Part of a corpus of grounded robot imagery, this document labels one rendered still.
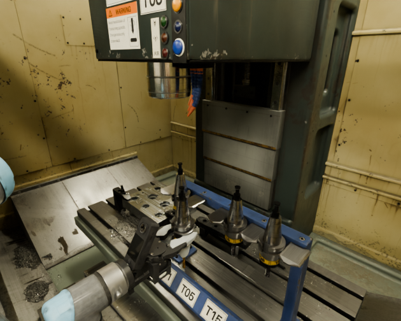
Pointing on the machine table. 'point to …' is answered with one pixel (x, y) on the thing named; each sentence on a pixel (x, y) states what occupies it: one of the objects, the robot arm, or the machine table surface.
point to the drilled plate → (151, 204)
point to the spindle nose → (167, 81)
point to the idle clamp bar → (205, 227)
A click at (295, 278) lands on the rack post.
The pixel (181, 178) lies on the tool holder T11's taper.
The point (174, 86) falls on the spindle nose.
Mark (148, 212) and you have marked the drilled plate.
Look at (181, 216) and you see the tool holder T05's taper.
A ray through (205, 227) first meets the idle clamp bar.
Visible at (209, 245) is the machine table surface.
